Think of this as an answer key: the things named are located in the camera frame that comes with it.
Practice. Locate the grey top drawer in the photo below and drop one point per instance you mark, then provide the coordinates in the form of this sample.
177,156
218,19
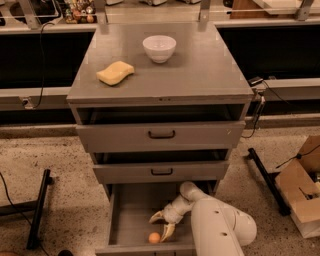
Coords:
147,137

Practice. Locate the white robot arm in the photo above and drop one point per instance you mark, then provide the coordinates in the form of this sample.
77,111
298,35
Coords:
218,229

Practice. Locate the grey drawer cabinet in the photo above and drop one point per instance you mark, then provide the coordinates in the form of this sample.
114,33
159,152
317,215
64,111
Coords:
199,83

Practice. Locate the brown cardboard box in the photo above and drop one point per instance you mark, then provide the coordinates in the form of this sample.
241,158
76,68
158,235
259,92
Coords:
300,191

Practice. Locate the white ceramic bowl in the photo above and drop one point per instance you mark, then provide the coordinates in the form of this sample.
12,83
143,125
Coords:
159,48

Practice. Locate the small orange fruit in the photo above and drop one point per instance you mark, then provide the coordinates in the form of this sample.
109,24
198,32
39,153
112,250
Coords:
154,237

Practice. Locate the tray of small bottles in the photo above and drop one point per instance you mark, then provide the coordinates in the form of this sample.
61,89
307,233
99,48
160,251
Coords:
79,12

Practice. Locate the grey bottom drawer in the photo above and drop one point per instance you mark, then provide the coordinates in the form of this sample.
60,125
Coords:
131,207

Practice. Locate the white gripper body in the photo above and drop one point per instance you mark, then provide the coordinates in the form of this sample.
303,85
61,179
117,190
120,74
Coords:
172,212

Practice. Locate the yellow sponge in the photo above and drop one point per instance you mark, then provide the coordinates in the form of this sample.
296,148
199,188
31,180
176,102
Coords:
115,73

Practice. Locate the black metal leg right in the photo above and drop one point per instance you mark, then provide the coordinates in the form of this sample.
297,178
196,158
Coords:
284,209

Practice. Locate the grey drawer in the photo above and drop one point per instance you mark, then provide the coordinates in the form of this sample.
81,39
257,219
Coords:
131,207
147,137
160,172

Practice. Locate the black metal stand left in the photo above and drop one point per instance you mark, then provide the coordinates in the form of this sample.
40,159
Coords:
31,210

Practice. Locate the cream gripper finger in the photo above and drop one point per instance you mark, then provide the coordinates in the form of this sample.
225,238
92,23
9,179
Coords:
167,231
157,218

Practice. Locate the grey middle drawer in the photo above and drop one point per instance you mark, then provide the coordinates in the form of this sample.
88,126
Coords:
160,172

